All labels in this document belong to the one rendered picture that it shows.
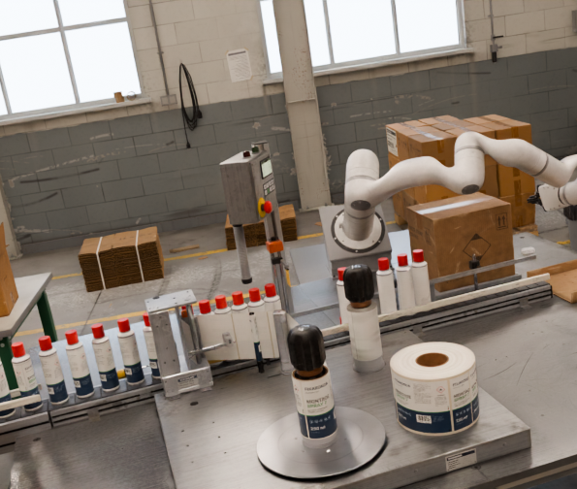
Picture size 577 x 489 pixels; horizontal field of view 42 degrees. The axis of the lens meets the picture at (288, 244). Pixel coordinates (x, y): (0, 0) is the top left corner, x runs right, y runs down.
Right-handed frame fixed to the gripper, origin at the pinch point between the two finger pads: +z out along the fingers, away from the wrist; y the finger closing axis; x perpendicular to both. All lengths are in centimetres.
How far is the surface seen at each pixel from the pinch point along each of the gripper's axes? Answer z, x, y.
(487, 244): -5.7, 34.6, -6.0
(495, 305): -20, 53, -21
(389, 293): -11, 85, -4
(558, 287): -21.9, 25.0, -26.6
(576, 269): -15.7, 6.7, -26.7
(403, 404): -61, 126, -16
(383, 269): -11, 84, 4
